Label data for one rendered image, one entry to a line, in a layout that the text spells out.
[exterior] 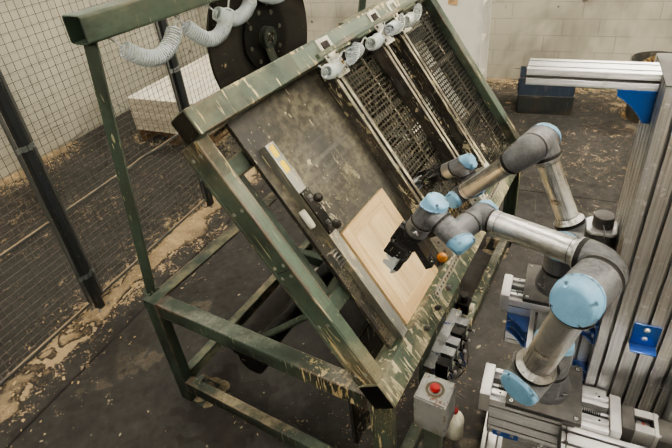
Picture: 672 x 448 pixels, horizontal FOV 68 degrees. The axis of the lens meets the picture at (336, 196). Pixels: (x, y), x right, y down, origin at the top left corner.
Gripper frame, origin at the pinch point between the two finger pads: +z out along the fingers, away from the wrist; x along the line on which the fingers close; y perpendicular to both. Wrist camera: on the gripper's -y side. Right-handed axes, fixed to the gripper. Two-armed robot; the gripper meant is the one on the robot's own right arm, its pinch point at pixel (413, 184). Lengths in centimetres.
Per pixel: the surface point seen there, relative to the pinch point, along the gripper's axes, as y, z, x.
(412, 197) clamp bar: 11.3, -3.5, 2.4
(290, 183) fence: 67, -1, -40
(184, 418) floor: 101, 149, 42
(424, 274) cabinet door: 31.2, 0.4, 32.3
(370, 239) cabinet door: 46.7, 0.7, 0.7
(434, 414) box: 92, -19, 53
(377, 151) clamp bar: 11.3, -1.6, -24.9
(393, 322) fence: 66, -2, 30
